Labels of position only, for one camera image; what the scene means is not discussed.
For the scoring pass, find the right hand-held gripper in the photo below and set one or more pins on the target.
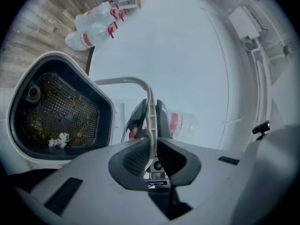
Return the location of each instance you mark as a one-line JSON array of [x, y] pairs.
[[157, 172]]

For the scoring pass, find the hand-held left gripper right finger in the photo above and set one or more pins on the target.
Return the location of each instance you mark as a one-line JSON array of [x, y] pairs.
[[206, 170]]

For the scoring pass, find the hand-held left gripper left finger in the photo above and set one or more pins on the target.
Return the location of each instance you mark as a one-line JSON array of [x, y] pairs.
[[93, 172]]

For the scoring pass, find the white bin with black liner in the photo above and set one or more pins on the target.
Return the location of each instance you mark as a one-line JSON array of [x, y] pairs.
[[58, 111]]

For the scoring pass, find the person's right hand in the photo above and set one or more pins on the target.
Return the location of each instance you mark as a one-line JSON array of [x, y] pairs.
[[133, 133]]

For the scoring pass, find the white plastic bag red stripe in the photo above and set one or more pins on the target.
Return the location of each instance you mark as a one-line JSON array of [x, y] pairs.
[[185, 125]]

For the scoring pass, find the white tissue wad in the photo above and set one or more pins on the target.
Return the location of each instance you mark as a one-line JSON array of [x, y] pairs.
[[58, 140]]

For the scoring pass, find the white plastic bags red print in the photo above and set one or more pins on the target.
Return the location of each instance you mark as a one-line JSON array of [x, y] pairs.
[[77, 40]]

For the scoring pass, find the white air conditioner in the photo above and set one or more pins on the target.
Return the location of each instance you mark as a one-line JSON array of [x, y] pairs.
[[243, 23]]

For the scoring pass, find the black head-worn camera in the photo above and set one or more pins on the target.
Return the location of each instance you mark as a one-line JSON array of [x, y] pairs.
[[261, 127]]

